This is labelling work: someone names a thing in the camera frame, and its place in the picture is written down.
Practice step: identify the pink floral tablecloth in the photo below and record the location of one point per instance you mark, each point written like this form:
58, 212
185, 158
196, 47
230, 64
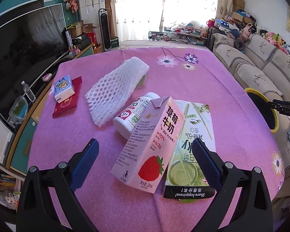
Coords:
106, 149

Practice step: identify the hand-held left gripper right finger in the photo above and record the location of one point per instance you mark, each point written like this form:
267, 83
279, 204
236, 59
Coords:
206, 164

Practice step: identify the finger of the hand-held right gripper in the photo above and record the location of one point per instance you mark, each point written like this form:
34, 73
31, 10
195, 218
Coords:
286, 110

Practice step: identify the stacked cardboard boxes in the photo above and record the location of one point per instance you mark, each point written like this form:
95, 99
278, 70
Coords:
238, 3

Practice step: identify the green snack box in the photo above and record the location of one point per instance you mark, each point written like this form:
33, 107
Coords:
191, 125

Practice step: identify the blue star tissue pack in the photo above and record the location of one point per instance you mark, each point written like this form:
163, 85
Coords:
64, 88

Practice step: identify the small pink oval item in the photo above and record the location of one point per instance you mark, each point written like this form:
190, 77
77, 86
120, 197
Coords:
46, 77

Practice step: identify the open cardboard boxes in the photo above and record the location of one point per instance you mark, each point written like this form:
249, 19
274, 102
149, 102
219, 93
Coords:
82, 27

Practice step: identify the white foam fruit net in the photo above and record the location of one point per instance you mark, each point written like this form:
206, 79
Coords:
113, 89

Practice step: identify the teal and yellow television cabinet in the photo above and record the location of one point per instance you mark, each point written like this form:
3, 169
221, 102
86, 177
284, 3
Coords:
21, 145

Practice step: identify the pile of plush toys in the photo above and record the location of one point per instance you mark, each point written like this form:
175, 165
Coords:
273, 37

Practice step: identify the white upright tube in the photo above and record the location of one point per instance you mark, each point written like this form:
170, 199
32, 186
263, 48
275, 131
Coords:
68, 41

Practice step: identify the bookshelf with books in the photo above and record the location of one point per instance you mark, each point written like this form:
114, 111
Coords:
4, 181

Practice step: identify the plastic bag with green contents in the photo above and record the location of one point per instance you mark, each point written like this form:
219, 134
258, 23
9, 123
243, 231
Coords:
18, 108

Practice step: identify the beige covered sofa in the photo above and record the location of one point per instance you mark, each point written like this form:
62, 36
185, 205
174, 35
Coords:
251, 77

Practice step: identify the clear water bottle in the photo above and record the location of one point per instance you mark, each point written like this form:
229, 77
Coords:
29, 93

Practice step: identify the black box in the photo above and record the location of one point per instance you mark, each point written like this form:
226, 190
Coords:
82, 43

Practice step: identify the clear plastic cup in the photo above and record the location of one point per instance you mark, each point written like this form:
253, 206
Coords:
142, 81

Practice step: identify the small green box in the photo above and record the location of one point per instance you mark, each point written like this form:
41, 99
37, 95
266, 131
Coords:
114, 42

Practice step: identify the white pill bottle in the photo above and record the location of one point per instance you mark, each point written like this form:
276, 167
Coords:
128, 120

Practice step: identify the white plastic drawer unit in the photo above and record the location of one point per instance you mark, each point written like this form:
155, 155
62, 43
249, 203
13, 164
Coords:
0, 135

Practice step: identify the sheer white curtains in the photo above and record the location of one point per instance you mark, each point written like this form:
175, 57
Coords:
140, 4

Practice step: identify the red gift bag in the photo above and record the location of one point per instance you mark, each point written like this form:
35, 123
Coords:
91, 38

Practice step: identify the large curved black television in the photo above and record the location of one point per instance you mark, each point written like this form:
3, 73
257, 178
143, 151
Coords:
21, 53

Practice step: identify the black tower fan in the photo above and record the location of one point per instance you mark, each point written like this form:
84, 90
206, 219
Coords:
104, 29

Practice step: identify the cluttered glass coffee table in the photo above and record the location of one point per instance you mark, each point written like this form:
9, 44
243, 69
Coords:
176, 36

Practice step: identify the black flat television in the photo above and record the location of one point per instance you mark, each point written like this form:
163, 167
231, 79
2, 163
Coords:
19, 11

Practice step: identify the yellow rimmed black trash bin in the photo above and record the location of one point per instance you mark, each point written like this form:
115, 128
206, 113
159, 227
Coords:
263, 111

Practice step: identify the pink strawberry milk carton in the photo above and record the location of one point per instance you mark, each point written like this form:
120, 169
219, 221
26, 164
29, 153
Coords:
145, 149

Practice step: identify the red flat packet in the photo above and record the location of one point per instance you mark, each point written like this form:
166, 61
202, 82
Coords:
67, 106

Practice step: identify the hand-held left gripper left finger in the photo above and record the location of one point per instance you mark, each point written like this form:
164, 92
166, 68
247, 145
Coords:
85, 164

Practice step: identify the white standing air conditioner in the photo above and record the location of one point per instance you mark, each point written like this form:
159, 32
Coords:
90, 0

